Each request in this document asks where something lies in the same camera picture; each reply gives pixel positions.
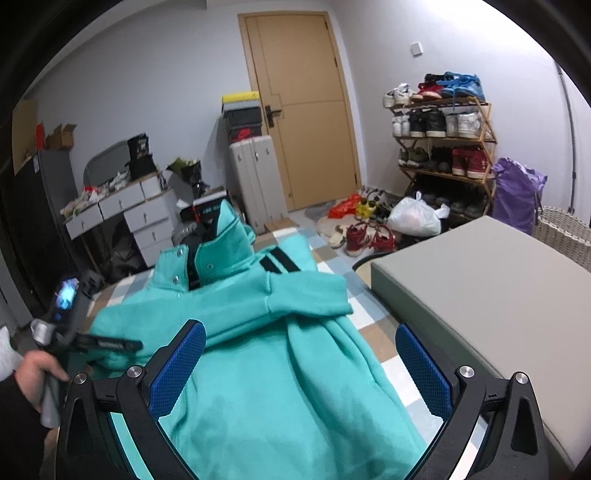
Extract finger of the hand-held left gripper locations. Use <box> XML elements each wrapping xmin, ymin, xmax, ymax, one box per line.
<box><xmin>73</xmin><ymin>333</ymin><xmax>144</xmax><ymax>355</ymax></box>

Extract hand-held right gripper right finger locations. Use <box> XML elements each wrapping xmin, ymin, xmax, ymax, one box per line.
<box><xmin>395</xmin><ymin>323</ymin><xmax>555</xmax><ymax>480</ymax></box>

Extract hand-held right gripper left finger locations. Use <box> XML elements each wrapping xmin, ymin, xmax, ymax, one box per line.
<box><xmin>41</xmin><ymin>318</ymin><xmax>207</xmax><ymax>480</ymax></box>

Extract teal sweatshirt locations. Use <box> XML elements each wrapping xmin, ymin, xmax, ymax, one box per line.
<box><xmin>88</xmin><ymin>199</ymin><xmax>428</xmax><ymax>480</ymax></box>

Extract person's left forearm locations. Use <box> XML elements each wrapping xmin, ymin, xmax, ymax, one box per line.
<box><xmin>0</xmin><ymin>371</ymin><xmax>49</xmax><ymax>480</ymax></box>

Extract person's left hand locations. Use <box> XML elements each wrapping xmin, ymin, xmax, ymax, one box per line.
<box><xmin>14</xmin><ymin>351</ymin><xmax>70</xmax><ymax>412</ymax></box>

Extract checkered blanket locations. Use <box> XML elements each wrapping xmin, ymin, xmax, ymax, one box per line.
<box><xmin>90</xmin><ymin>226</ymin><xmax>490</xmax><ymax>480</ymax></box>

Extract dark grey tall cabinet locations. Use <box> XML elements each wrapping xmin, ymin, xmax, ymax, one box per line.
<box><xmin>0</xmin><ymin>148</ymin><xmax>94</xmax><ymax>326</ymax></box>

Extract grey cushion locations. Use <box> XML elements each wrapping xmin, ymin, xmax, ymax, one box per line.
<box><xmin>370</xmin><ymin>216</ymin><xmax>591</xmax><ymax>472</ymax></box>

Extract white drawer unit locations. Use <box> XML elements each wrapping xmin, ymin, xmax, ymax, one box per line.
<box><xmin>65</xmin><ymin>172</ymin><xmax>179</xmax><ymax>269</ymax></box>

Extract pile of packets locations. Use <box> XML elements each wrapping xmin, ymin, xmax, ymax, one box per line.
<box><xmin>60</xmin><ymin>172</ymin><xmax>136</xmax><ymax>217</ymax></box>

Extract silver suitcase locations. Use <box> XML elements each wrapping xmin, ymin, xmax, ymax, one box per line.
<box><xmin>171</xmin><ymin>220</ymin><xmax>205</xmax><ymax>246</ymax></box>

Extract red sneaker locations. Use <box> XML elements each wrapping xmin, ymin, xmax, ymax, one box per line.
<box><xmin>346</xmin><ymin>223</ymin><xmax>376</xmax><ymax>257</ymax></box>
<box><xmin>369</xmin><ymin>226</ymin><xmax>397</xmax><ymax>252</ymax></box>

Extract grey oval mirror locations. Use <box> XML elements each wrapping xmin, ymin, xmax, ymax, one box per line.
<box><xmin>83</xmin><ymin>141</ymin><xmax>133</xmax><ymax>190</ymax></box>

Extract white plastic bag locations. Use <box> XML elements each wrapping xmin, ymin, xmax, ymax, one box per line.
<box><xmin>387</xmin><ymin>191</ymin><xmax>451</xmax><ymax>238</ymax></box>

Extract beige slippers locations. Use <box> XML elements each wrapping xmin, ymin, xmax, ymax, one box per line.
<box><xmin>318</xmin><ymin>217</ymin><xmax>354</xmax><ymax>249</ymax></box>

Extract black bag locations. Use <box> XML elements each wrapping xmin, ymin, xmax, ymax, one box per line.
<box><xmin>126</xmin><ymin>134</ymin><xmax>158</xmax><ymax>181</ymax></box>

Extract black box with red stripe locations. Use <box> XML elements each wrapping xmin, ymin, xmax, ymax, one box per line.
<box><xmin>179</xmin><ymin>191</ymin><xmax>230</xmax><ymax>223</ymax></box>

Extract small cardboard boxes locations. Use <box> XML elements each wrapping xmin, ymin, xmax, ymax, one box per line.
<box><xmin>35</xmin><ymin>122</ymin><xmax>77</xmax><ymax>151</ymax></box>

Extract flat cardboard piece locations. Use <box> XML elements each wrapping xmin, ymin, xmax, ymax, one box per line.
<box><xmin>263</xmin><ymin>217</ymin><xmax>299</xmax><ymax>234</ymax></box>

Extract wrapped bouquet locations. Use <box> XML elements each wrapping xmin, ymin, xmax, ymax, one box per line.
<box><xmin>166</xmin><ymin>157</ymin><xmax>203</xmax><ymax>186</ymax></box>

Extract orange plastic bag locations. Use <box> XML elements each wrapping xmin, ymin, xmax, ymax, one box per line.
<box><xmin>329</xmin><ymin>194</ymin><xmax>362</xmax><ymax>220</ymax></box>

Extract grey floor mat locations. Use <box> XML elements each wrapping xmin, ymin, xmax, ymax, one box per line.
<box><xmin>305</xmin><ymin>200</ymin><xmax>343</xmax><ymax>220</ymax></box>

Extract wicker basket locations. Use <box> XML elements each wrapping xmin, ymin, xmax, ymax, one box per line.
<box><xmin>536</xmin><ymin>206</ymin><xmax>591</xmax><ymax>273</ymax></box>

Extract purple bag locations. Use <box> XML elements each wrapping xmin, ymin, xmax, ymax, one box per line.
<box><xmin>491</xmin><ymin>158</ymin><xmax>548</xmax><ymax>236</ymax></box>

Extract tall white cabinet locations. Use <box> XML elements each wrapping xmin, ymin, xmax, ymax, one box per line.
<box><xmin>229</xmin><ymin>135</ymin><xmax>290</xmax><ymax>228</ymax></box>

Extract wooden shoe rack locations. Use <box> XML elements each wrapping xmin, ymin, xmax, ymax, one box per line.
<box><xmin>383</xmin><ymin>96</ymin><xmax>499</xmax><ymax>219</ymax></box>

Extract black shoe box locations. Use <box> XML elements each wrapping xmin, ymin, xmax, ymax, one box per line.
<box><xmin>223</xmin><ymin>107</ymin><xmax>269</xmax><ymax>142</ymax></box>

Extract yellow shoe box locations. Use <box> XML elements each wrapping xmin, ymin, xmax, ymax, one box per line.
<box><xmin>222</xmin><ymin>91</ymin><xmax>260</xmax><ymax>114</ymax></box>

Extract wooden door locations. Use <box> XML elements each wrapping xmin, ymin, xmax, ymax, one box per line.
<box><xmin>238</xmin><ymin>12</ymin><xmax>362</xmax><ymax>213</ymax></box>

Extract wall pipe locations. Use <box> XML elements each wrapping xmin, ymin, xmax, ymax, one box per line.
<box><xmin>554</xmin><ymin>60</ymin><xmax>581</xmax><ymax>216</ymax></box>

